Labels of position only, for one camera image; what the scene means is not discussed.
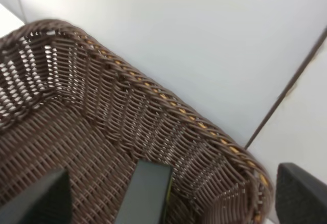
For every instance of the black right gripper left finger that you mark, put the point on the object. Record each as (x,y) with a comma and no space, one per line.
(49,200)

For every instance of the dark brown wicker basket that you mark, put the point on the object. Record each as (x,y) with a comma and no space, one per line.
(69,102)

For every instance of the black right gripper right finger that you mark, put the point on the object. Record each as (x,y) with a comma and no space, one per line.
(300,197)

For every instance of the black rectangular box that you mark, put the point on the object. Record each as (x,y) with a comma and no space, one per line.
(147,195)

